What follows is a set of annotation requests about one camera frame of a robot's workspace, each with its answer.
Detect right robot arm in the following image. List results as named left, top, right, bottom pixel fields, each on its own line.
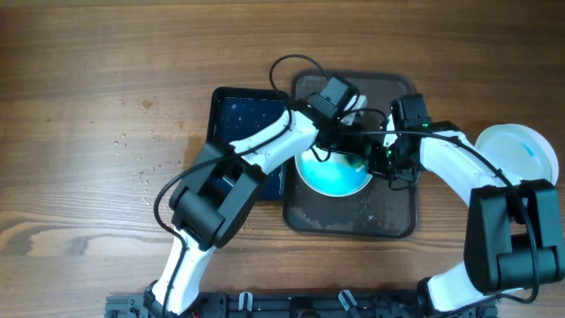
left=370, top=124, right=564, bottom=317

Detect brown plastic serving tray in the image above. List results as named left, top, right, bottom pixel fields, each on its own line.
left=282, top=71, right=418, bottom=240

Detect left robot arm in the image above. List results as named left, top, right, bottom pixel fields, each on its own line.
left=145, top=110, right=371, bottom=317

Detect black rectangular water tray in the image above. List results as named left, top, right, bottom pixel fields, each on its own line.
left=205, top=86, right=290, bottom=202

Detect green yellow sponge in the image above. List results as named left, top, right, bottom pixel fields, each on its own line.
left=347, top=159, right=365, bottom=172

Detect white plate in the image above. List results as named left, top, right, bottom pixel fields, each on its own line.
left=295, top=147, right=373, bottom=197
left=540, top=136, right=560, bottom=186
left=475, top=124, right=551, bottom=183

